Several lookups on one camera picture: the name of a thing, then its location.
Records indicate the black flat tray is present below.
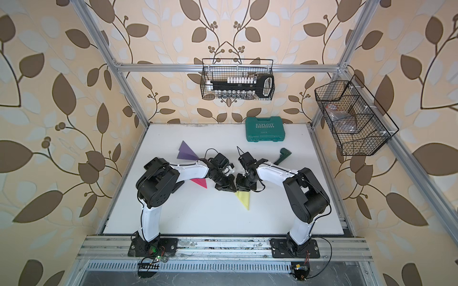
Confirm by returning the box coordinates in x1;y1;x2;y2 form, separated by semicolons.
171;181;184;194

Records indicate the black wire basket back wall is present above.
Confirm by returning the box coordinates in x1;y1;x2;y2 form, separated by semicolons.
200;58;275;101

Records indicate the plastic bag in basket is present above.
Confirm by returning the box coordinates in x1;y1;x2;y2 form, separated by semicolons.
325;104;357;133

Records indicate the green tool case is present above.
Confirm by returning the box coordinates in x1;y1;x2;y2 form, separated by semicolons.
245;116;286;142

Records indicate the purple square paper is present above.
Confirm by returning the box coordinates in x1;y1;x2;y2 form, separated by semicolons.
177;141;199;161

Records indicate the pink square paper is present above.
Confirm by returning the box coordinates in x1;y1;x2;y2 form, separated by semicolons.
191;178;207;189

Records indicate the black wire basket right wall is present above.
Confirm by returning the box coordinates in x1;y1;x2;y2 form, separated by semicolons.
314;75;399;156

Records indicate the green black pipe wrench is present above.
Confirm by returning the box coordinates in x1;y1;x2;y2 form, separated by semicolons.
274;148;292;165

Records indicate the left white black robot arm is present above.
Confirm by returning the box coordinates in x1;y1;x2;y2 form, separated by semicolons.
135;153;237;243

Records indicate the aluminium front rail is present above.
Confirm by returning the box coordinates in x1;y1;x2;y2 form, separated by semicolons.
76;235;373;262

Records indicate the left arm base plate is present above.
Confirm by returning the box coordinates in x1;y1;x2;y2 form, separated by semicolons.
128;237;178;257

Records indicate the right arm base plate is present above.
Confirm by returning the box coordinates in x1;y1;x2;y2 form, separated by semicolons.
270;238;320;259

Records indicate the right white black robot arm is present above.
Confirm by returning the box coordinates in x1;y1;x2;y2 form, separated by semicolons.
236;152;332;247

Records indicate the yellow square paper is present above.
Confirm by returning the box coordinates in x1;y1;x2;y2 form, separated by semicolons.
236;191;250;210

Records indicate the black wire basket wall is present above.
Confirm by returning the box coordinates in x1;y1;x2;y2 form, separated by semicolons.
200;58;275;101
314;75;399;156

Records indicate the black socket holder tool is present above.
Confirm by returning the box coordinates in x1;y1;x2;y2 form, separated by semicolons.
201;73;275;100

